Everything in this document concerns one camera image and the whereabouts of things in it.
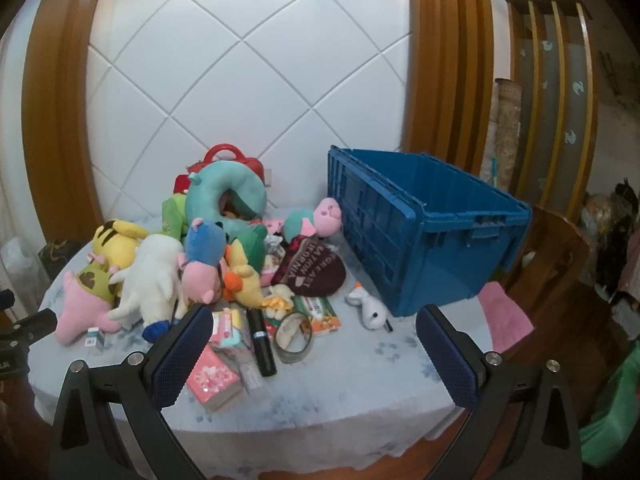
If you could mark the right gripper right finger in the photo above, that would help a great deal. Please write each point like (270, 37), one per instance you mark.
(544, 443)

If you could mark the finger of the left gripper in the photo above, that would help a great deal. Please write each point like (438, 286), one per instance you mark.
(30, 327)

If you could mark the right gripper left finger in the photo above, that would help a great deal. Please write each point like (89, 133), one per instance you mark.
(86, 443)

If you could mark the small teal white box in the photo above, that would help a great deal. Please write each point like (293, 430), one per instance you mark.
(95, 340)

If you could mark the cream bunny blue dress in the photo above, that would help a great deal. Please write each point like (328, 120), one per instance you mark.
(152, 332)

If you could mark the pink flower tissue pack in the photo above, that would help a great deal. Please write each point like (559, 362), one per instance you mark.
(212, 381)

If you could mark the black bag roll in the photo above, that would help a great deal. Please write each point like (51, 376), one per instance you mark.
(260, 342)

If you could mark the pink pig plush blue shirt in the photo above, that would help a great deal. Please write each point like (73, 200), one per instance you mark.
(204, 247)

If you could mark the white seagull plush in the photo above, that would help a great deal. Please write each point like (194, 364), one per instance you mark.
(374, 314)

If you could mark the yellow duck plush green hat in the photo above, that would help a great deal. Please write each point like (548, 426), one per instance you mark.
(244, 258)

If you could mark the cream bunny gold dress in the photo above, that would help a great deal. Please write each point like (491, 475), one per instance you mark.
(279, 303)

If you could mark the pastel tissue box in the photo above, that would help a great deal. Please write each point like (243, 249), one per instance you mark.
(230, 331)

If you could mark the pink plush green spotted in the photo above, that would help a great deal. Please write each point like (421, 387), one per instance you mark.
(87, 298)

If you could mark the pink cloth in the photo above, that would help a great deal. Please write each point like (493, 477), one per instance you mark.
(507, 323)

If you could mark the wooden chair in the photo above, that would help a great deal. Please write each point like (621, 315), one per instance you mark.
(541, 283)

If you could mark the white plush animal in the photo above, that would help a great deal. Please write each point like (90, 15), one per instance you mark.
(151, 285)

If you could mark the yellow striped plush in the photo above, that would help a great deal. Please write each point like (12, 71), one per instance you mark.
(117, 241)

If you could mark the clear tape roll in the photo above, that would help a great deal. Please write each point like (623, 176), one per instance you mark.
(293, 338)

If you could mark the green plush toy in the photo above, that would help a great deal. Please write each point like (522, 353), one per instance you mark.
(174, 216)

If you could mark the blue plastic crate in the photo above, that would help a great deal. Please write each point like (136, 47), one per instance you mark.
(426, 232)

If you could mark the green orange medicine box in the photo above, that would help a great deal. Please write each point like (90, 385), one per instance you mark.
(319, 312)

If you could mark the red handbag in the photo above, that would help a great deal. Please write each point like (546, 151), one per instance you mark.
(182, 182)

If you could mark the teal neck pillow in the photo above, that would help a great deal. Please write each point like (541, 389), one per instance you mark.
(208, 186)

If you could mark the maroon knit beanie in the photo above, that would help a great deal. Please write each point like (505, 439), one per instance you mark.
(310, 268)

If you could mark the pink pig plush teal body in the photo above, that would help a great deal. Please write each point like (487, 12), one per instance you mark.
(323, 221)

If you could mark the rolled carpet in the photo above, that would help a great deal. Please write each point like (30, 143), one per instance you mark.
(503, 134)

